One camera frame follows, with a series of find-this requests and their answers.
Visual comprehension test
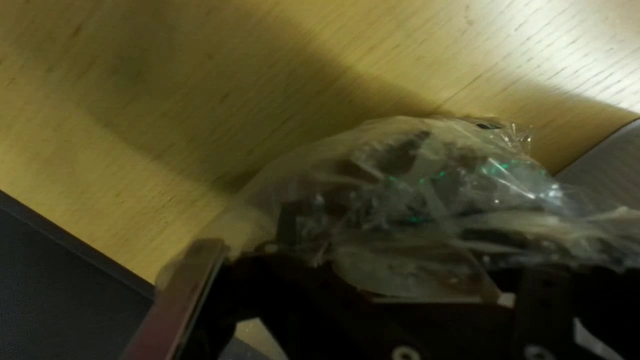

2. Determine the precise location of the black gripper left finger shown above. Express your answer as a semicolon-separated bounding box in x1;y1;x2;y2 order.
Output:
122;236;232;360

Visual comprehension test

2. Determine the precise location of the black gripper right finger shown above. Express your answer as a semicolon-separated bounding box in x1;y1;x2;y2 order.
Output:
510;263;640;360

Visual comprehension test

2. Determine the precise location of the clear plastic bag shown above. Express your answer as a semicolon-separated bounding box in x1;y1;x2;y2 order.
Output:
223;111;640;303

